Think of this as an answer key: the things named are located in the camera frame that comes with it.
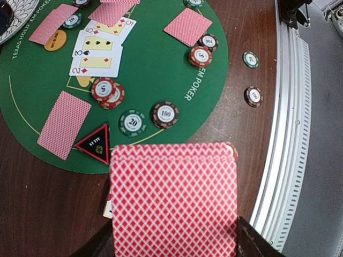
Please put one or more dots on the black triangular all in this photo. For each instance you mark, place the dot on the black triangular all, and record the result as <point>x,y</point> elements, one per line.
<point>96,144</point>

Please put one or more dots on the red backed card deck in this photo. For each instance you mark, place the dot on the red backed card deck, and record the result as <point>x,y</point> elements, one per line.
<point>174,199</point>

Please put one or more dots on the card deck box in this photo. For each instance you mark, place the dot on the card deck box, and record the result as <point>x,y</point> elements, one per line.
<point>107,212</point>

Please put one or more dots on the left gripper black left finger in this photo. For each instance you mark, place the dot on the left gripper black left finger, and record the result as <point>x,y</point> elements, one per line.
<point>101,244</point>

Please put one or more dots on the green round poker mat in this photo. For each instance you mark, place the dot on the green round poker mat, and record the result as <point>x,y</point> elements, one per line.
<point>154,68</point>

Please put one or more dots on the orange big blind button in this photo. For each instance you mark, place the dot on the orange big blind button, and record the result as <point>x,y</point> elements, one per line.
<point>57,41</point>

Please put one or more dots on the red card pulled from deck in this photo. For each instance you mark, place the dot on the red card pulled from deck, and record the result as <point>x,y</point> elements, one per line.
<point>63,124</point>

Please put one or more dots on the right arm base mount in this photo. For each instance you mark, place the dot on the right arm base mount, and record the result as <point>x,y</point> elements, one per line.
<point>294,12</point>

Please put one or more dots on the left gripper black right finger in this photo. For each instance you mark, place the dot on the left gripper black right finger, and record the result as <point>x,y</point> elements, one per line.
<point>251,243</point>

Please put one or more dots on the patterned saucer plate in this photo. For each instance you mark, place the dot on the patterned saucer plate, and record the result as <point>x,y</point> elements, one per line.
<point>22,12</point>

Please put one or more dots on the red 5 chip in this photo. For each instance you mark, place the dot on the red 5 chip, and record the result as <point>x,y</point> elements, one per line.
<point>200,57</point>
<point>107,93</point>

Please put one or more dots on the red card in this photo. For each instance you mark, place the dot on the red card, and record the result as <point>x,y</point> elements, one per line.
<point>188,27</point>
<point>110,12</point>
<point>52,23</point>

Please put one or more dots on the aluminium front rail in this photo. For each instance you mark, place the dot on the aluminium front rail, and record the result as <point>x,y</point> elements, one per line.
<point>287,153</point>

